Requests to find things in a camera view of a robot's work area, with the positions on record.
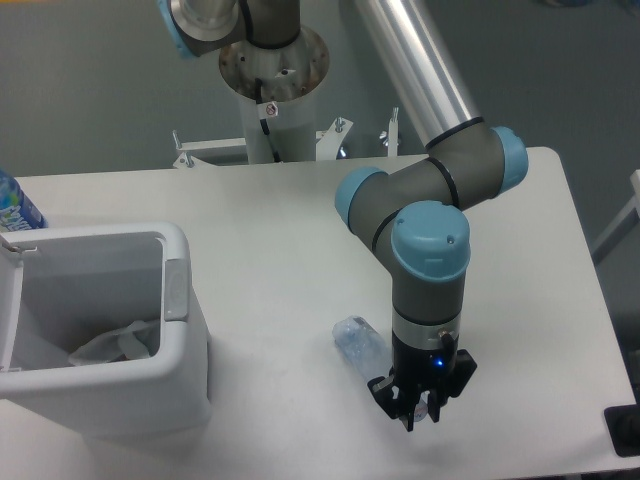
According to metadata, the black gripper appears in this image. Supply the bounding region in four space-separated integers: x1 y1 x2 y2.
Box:
367 332 477 432

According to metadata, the crushed clear plastic bottle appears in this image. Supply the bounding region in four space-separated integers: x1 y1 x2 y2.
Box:
332 316 428 417

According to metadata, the clear white plastic wrapper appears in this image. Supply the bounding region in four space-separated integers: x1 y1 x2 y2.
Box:
68 320 160 366

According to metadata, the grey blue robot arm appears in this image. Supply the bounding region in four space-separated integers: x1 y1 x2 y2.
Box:
158 1 528 429

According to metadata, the white open trash can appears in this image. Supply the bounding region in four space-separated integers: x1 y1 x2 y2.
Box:
1 222 211 437

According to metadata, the black clamp at table edge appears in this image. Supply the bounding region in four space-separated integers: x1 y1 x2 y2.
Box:
604 404 639 458

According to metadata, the blue labelled bottle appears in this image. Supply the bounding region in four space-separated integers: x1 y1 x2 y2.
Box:
1 171 48 232

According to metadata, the white pedestal foot right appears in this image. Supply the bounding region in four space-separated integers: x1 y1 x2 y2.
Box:
379 106 401 157

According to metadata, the white pedestal foot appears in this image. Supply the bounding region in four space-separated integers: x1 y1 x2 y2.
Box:
315 117 354 161
172 130 248 169
379 106 401 157

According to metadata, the white pedestal foot middle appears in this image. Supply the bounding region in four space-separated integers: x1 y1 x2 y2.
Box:
315 117 354 161

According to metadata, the white frame at right edge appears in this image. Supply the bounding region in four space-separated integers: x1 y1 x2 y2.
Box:
591 170 639 265

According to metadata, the white pedestal foot left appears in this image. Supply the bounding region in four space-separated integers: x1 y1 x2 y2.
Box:
172 130 248 169

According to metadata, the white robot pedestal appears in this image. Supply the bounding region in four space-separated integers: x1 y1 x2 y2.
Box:
219 26 329 164

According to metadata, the black cable on pedestal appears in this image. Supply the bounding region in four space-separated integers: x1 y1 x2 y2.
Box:
254 77 282 164

